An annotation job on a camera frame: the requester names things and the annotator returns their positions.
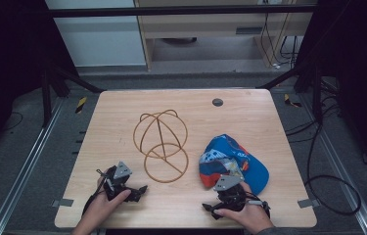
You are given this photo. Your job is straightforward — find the black horizontal frame bar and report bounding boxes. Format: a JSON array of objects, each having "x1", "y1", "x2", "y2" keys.
[{"x1": 45, "y1": 4, "x2": 318, "y2": 19}]

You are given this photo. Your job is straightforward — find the golden wire hat stand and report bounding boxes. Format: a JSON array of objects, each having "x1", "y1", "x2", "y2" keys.
[{"x1": 132, "y1": 109, "x2": 190, "y2": 184}]

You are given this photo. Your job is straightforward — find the hanging black desk cables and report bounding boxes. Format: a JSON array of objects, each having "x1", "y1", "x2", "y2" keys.
[{"x1": 259, "y1": 12, "x2": 300, "y2": 71}]

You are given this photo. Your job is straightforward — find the aluminium floor rail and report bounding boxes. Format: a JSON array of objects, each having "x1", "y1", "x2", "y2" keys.
[
  {"x1": 300, "y1": 93, "x2": 367, "y2": 235},
  {"x1": 0, "y1": 97, "x2": 66, "y2": 235}
]

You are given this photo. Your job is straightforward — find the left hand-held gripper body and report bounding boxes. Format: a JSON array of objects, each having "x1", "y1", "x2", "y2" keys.
[{"x1": 101, "y1": 161, "x2": 140, "y2": 203}]

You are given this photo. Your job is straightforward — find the black metal stand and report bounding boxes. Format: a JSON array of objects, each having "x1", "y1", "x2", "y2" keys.
[
  {"x1": 39, "y1": 62, "x2": 106, "y2": 129},
  {"x1": 256, "y1": 63, "x2": 325, "y2": 124}
]

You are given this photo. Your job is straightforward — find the person's right hand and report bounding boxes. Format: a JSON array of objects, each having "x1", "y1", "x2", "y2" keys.
[{"x1": 212, "y1": 181, "x2": 275, "y2": 235}]

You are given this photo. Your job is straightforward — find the grey right gripper cable plug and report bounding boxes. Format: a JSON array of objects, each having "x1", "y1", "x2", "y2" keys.
[{"x1": 247, "y1": 193, "x2": 271, "y2": 217}]

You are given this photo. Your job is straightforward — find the white cabinet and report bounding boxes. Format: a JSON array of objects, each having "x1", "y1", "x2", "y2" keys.
[{"x1": 44, "y1": 0, "x2": 147, "y2": 69}]

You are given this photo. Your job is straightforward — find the black looped floor cable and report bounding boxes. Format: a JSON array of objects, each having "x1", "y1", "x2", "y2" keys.
[{"x1": 303, "y1": 123, "x2": 362, "y2": 216}]

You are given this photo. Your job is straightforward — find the blue and red cap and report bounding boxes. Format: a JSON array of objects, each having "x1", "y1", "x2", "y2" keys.
[{"x1": 198, "y1": 133, "x2": 270, "y2": 196}]

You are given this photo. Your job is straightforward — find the person's left hand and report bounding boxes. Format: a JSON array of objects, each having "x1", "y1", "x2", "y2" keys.
[{"x1": 72, "y1": 175, "x2": 132, "y2": 235}]

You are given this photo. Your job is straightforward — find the grey tape strip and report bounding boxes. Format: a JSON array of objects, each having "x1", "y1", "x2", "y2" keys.
[
  {"x1": 297, "y1": 198, "x2": 321, "y2": 210},
  {"x1": 51, "y1": 198, "x2": 74, "y2": 209}
]

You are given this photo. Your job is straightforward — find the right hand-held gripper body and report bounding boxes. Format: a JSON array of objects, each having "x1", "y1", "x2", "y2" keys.
[{"x1": 211, "y1": 174, "x2": 254, "y2": 213}]

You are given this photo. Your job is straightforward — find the yellow black hazard tape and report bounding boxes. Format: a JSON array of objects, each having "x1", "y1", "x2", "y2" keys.
[
  {"x1": 74, "y1": 96, "x2": 88, "y2": 115},
  {"x1": 283, "y1": 93, "x2": 302, "y2": 109}
]

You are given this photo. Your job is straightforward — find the black floor cable bundle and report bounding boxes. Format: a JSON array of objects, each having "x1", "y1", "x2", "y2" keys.
[{"x1": 284, "y1": 77, "x2": 341, "y2": 145}]

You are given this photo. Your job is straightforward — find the thin black floor cable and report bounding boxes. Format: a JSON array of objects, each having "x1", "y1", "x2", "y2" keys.
[{"x1": 2, "y1": 111, "x2": 24, "y2": 132}]

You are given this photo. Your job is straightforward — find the black curtain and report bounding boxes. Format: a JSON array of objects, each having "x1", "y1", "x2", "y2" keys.
[
  {"x1": 296, "y1": 0, "x2": 367, "y2": 182},
  {"x1": 0, "y1": 0, "x2": 78, "y2": 165}
]

